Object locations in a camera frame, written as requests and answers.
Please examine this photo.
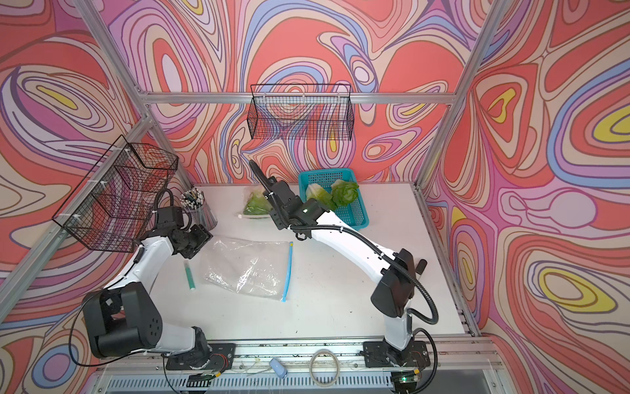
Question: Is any small clear bag pink seal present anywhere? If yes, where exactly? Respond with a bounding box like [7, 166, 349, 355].
[238, 186, 272, 219]

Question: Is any chinese cabbage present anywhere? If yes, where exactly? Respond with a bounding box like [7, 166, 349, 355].
[306, 183, 338, 211]
[331, 179, 359, 207]

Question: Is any clear zip-top bag blue seal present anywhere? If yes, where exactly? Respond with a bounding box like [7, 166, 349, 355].
[198, 236, 294, 302]

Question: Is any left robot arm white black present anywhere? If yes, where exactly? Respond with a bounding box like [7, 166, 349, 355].
[82, 206, 212, 369]

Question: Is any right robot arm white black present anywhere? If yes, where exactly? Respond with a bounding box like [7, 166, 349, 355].
[249, 159, 439, 367]

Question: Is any green marker pen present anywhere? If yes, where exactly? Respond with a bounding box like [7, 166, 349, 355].
[184, 260, 196, 291]

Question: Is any clear cup of pens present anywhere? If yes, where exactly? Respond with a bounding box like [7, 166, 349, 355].
[180, 187, 218, 231]

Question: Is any teal plastic basket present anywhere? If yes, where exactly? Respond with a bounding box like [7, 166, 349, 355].
[298, 168, 369, 230]

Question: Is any grey black stapler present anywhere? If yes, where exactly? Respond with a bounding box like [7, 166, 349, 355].
[415, 259, 428, 276]

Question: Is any black wire basket back wall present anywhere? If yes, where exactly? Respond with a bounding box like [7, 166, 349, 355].
[247, 83, 354, 141]

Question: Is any black wire basket wall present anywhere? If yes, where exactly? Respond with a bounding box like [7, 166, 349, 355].
[52, 136, 179, 253]
[247, 83, 354, 141]

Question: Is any black wire basket left wall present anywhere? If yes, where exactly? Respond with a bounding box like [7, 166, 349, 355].
[52, 136, 179, 253]

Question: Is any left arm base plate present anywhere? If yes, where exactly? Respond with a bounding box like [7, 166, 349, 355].
[166, 342, 236, 372]

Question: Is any coiled beige cable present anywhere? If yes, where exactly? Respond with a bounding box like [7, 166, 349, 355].
[308, 349, 341, 388]

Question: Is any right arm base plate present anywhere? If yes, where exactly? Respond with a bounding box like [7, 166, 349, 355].
[359, 340, 431, 370]

